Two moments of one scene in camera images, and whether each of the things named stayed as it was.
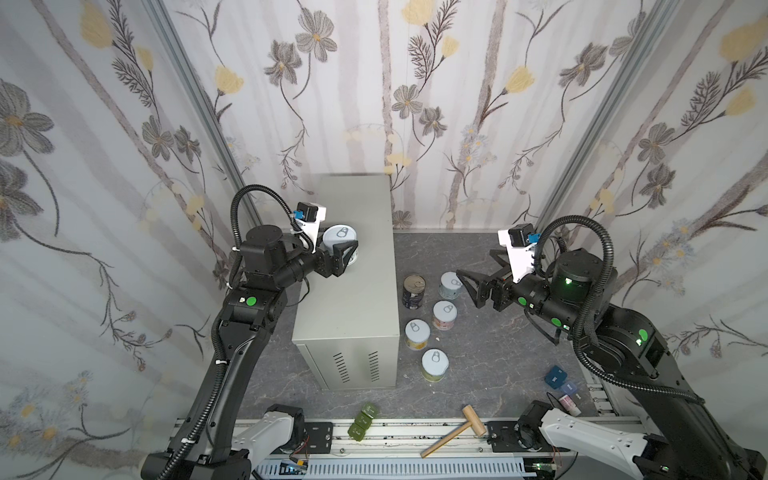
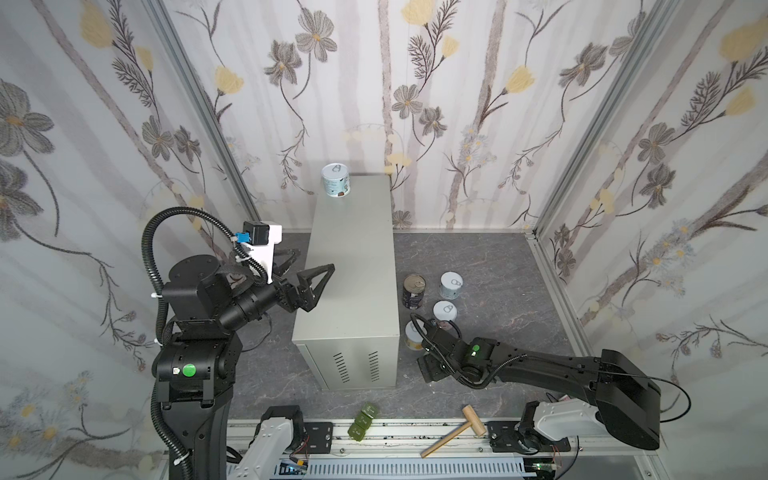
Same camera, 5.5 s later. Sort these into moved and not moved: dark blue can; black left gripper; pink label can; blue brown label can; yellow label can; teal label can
Moved: black left gripper; blue brown label can
Not moved: yellow label can; dark blue can; teal label can; pink label can
